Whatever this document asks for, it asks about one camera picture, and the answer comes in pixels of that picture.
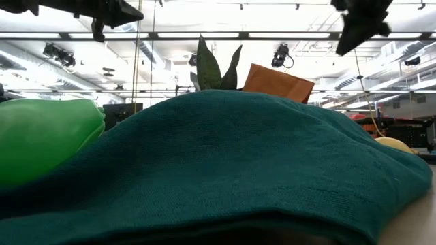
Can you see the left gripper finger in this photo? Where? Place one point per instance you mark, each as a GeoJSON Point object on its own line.
{"type": "Point", "coordinates": [124, 15]}
{"type": "Point", "coordinates": [98, 30]}

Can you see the yellow round produce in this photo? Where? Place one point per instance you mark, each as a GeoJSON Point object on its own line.
{"type": "Point", "coordinates": [395, 143]}

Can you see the green bell pepper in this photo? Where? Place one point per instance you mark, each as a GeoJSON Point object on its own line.
{"type": "Point", "coordinates": [41, 139]}

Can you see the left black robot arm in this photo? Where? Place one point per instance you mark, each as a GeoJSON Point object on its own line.
{"type": "Point", "coordinates": [17, 5]}

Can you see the red object on shelf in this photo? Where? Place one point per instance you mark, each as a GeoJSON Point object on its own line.
{"type": "Point", "coordinates": [357, 116]}

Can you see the black monitor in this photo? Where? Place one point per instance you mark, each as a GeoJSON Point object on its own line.
{"type": "Point", "coordinates": [117, 114]}

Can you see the orange brown box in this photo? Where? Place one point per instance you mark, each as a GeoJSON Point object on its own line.
{"type": "Point", "coordinates": [277, 83]}

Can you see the snake plant green leaves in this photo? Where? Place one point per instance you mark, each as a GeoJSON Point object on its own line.
{"type": "Point", "coordinates": [208, 68]}

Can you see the black storage crate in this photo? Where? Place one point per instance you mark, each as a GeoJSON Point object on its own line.
{"type": "Point", "coordinates": [410, 134]}

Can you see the dark green knitted cloth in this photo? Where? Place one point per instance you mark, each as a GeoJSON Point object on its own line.
{"type": "Point", "coordinates": [218, 163]}

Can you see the black camera on shelf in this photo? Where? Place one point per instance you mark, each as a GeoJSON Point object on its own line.
{"type": "Point", "coordinates": [412, 61]}

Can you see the small black ceiling camera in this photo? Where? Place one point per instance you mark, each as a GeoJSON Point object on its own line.
{"type": "Point", "coordinates": [193, 60]}

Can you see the black overhead frame bar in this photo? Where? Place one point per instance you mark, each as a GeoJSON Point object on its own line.
{"type": "Point", "coordinates": [218, 35]}

